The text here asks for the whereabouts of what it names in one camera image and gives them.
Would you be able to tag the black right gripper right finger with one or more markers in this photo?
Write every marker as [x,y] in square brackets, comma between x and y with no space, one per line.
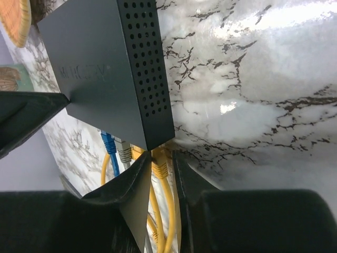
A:
[284,220]

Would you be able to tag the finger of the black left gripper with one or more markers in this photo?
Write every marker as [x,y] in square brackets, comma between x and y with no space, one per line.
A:
[24,113]

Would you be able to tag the orange woven square mat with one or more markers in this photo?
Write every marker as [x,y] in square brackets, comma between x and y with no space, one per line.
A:
[16,17]

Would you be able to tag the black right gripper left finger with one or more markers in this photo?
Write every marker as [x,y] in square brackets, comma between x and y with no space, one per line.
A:
[111,218]

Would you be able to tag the black network switch box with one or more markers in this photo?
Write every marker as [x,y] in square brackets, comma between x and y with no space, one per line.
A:
[108,60]

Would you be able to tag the cream ceramic mug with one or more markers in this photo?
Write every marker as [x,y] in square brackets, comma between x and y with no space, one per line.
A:
[15,77]

